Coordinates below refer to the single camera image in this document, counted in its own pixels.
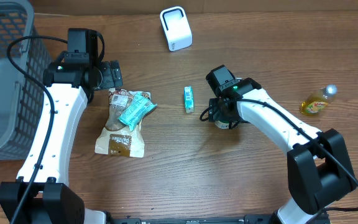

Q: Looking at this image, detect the green lid jar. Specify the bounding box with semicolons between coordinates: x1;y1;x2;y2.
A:
214;121;229;129

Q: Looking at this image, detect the small teal white box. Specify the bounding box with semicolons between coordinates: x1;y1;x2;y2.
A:
184;86;195;113

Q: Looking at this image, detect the teal snack packet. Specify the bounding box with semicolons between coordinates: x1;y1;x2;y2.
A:
118;93;157;131

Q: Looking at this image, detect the beige brown snack bag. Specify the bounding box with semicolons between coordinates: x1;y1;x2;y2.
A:
94;88;151;158

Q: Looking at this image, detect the yellow liquid bottle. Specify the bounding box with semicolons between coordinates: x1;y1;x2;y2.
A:
300;84;337;116

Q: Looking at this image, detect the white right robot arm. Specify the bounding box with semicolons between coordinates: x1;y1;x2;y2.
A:
206;65;357;223

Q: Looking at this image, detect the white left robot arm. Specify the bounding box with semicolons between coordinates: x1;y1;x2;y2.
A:
0;28;123;223

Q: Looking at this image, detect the white barcode scanner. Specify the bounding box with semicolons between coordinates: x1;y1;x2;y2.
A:
160;6;193;52

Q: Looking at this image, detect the grey plastic mesh basket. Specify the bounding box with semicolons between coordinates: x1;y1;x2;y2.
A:
0;0;52;160

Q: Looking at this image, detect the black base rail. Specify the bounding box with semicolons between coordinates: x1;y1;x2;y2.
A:
104;213;332;224

